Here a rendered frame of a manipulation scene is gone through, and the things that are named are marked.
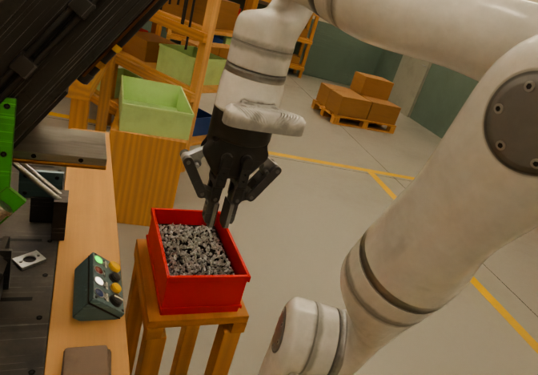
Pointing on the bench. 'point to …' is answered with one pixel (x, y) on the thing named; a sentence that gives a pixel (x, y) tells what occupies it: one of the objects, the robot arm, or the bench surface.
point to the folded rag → (86, 360)
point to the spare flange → (30, 262)
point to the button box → (90, 312)
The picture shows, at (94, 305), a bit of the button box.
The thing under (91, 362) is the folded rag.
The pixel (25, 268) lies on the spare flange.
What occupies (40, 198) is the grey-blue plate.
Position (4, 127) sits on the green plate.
